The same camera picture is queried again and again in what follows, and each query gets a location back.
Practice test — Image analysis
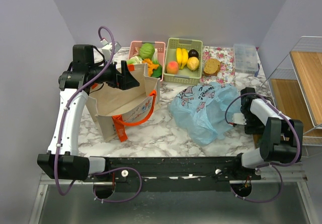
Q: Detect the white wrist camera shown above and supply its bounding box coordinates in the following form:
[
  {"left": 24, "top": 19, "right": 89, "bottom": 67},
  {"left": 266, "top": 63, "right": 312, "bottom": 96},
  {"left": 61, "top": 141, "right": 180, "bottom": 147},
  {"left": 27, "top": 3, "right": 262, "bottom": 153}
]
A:
[
  {"left": 232, "top": 113, "right": 247, "bottom": 125},
  {"left": 101, "top": 38, "right": 121, "bottom": 60}
]

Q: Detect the clear plastic organizer box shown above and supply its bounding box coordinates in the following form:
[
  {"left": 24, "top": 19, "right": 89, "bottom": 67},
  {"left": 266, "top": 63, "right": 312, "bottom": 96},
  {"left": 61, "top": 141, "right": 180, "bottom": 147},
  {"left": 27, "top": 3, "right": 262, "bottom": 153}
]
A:
[{"left": 233, "top": 44, "right": 258, "bottom": 75}]

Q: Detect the pink plastic basket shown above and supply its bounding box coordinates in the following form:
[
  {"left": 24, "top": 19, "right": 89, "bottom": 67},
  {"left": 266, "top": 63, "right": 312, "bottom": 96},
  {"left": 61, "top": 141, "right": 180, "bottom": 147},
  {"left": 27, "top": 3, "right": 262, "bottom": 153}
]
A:
[{"left": 128, "top": 41, "right": 166, "bottom": 82}]

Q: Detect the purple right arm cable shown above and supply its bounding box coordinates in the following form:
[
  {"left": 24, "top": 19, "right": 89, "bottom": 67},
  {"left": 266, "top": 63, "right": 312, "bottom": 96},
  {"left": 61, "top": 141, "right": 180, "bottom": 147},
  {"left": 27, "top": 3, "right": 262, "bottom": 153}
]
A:
[{"left": 224, "top": 93, "right": 302, "bottom": 203}]

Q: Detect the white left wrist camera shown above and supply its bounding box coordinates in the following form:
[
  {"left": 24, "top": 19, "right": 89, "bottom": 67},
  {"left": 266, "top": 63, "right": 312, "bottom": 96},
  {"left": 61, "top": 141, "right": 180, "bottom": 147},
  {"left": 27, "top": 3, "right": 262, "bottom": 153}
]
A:
[{"left": 101, "top": 38, "right": 121, "bottom": 60}]

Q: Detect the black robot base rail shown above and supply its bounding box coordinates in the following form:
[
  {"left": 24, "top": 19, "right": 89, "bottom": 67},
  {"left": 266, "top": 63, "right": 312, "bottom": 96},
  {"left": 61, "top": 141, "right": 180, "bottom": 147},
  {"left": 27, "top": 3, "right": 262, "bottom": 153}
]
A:
[{"left": 87, "top": 157, "right": 261, "bottom": 192}]

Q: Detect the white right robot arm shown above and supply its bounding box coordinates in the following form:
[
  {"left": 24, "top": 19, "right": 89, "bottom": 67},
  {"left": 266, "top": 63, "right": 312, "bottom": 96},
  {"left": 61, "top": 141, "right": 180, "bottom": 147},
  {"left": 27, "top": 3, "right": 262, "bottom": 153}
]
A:
[{"left": 231, "top": 87, "right": 303, "bottom": 180}]

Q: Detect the yellow orange food piece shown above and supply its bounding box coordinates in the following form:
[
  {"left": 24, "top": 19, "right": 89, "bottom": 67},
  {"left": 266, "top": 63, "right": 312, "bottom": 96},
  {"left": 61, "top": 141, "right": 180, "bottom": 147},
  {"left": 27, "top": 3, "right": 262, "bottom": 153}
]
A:
[{"left": 142, "top": 58, "right": 159, "bottom": 77}]

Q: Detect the beige canvas tote bag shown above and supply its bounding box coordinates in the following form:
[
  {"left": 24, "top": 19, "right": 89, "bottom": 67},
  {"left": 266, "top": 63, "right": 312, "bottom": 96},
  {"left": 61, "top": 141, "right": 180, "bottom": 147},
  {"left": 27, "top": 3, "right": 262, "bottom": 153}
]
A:
[{"left": 86, "top": 64, "right": 160, "bottom": 142}]

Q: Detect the dark purple plum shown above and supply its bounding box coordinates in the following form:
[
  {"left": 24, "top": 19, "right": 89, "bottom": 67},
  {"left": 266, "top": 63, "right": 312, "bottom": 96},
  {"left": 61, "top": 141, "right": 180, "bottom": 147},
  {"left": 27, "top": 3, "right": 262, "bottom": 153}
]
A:
[{"left": 188, "top": 49, "right": 199, "bottom": 58}]

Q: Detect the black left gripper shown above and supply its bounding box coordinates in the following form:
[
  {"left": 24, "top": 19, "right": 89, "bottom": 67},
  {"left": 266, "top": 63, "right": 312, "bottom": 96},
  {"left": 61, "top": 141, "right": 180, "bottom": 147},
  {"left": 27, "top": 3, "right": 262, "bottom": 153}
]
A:
[{"left": 90, "top": 57, "right": 140, "bottom": 90}]

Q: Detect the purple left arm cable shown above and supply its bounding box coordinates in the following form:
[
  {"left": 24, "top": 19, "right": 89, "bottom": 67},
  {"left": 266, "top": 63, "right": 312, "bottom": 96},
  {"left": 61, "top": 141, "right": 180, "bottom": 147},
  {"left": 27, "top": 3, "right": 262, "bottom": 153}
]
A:
[{"left": 54, "top": 26, "right": 143, "bottom": 203}]

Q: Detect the bread slice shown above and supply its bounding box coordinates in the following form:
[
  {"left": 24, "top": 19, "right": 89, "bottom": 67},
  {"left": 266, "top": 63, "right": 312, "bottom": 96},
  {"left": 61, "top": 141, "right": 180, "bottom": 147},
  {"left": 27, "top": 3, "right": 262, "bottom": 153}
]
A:
[{"left": 203, "top": 58, "right": 221, "bottom": 76}]

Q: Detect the green plastic basket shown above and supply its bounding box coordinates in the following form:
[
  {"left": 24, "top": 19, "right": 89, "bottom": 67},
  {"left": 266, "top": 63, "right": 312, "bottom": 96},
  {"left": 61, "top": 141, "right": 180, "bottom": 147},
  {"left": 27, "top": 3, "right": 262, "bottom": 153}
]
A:
[{"left": 163, "top": 37, "right": 203, "bottom": 85}]

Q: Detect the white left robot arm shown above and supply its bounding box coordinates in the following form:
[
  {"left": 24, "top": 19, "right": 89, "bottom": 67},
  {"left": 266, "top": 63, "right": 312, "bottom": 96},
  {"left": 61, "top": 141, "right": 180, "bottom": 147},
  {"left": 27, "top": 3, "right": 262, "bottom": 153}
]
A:
[{"left": 37, "top": 44, "right": 139, "bottom": 181}]

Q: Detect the green bok choy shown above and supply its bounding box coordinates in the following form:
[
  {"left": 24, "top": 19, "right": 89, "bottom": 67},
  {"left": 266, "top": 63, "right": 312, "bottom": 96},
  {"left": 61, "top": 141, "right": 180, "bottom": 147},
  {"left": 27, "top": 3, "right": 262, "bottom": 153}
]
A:
[{"left": 151, "top": 50, "right": 163, "bottom": 78}]

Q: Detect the white cauliflower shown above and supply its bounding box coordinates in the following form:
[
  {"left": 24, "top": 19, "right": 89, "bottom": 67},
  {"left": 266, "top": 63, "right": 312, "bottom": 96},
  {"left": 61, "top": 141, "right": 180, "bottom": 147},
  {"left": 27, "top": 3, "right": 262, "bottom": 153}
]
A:
[{"left": 126, "top": 55, "right": 143, "bottom": 65}]

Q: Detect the white wire wooden shelf rack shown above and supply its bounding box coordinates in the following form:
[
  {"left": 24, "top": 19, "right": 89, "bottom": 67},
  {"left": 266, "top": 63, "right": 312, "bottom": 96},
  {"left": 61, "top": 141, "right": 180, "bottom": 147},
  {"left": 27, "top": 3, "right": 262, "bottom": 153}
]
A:
[{"left": 258, "top": 36, "right": 321, "bottom": 158}]

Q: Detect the yellow banana bunch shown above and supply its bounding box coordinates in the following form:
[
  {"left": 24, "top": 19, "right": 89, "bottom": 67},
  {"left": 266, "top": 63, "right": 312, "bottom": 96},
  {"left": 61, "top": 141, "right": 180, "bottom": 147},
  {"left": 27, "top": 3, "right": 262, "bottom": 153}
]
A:
[{"left": 176, "top": 48, "right": 189, "bottom": 69}]

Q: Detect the yellow pear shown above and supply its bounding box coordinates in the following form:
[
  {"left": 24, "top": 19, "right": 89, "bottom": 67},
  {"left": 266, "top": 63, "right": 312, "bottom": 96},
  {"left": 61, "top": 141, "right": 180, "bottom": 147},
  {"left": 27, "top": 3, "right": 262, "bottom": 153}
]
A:
[{"left": 187, "top": 57, "right": 200, "bottom": 71}]

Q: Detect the light blue plastic grocery bag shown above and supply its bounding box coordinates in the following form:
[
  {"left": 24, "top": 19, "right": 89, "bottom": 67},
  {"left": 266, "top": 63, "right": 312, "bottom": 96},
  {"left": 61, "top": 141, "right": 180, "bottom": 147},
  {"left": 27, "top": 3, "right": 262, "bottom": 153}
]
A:
[{"left": 168, "top": 82, "right": 240, "bottom": 145}]

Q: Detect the floral rectangular tray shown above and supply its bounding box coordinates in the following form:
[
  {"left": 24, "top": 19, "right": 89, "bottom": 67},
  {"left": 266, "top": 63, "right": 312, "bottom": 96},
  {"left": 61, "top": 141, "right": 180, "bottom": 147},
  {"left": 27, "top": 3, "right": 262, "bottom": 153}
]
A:
[{"left": 199, "top": 46, "right": 235, "bottom": 86}]

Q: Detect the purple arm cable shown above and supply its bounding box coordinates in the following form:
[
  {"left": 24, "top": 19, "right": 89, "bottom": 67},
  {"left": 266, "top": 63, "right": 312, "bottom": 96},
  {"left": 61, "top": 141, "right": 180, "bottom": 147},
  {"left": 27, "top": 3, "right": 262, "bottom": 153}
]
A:
[
  {"left": 54, "top": 26, "right": 143, "bottom": 203},
  {"left": 224, "top": 93, "right": 302, "bottom": 203}
]

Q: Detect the pink orange peach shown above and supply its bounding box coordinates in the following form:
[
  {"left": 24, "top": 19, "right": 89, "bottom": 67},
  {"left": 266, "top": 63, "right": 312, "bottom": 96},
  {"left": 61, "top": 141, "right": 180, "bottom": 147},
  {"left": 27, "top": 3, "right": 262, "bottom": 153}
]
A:
[{"left": 166, "top": 61, "right": 179, "bottom": 74}]

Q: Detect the green cabbage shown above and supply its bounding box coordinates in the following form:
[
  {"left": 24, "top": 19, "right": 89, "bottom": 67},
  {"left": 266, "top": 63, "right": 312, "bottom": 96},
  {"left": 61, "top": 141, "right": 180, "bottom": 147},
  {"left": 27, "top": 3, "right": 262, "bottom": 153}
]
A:
[{"left": 139, "top": 43, "right": 155, "bottom": 59}]

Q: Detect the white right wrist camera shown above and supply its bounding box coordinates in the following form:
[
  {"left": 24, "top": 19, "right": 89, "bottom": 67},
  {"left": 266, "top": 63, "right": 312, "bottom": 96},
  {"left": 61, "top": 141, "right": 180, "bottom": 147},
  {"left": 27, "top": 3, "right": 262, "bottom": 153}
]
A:
[{"left": 232, "top": 113, "right": 247, "bottom": 125}]

